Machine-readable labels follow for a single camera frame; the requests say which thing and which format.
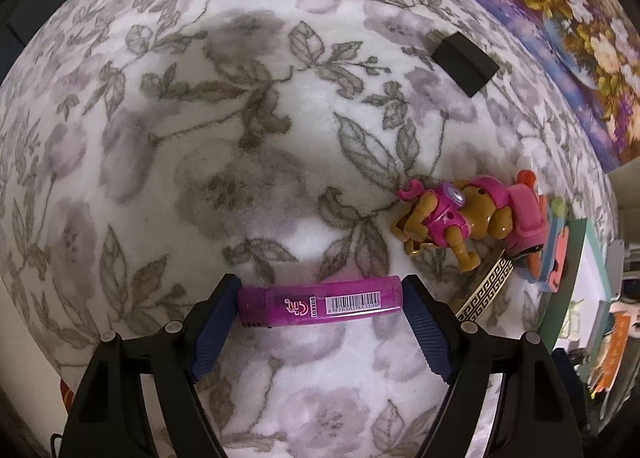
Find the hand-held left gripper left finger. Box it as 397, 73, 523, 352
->
60, 273, 244, 458

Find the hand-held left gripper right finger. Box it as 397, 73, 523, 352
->
401, 273, 584, 458

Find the magenta lighter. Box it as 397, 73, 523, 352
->
236, 275, 403, 330

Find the pink dog toy figure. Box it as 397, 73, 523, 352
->
391, 179, 516, 275

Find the orange blue toy block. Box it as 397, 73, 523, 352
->
522, 215, 571, 294

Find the teal-rimmed white tray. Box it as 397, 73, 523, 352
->
547, 218, 626, 354

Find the pink smart band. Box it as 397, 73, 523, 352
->
507, 183, 548, 259

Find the orange glue tube white cap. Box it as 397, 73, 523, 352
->
516, 155, 541, 191

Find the black charger block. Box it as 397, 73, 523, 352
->
430, 30, 501, 99

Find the flower painting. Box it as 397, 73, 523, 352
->
406, 0, 640, 173

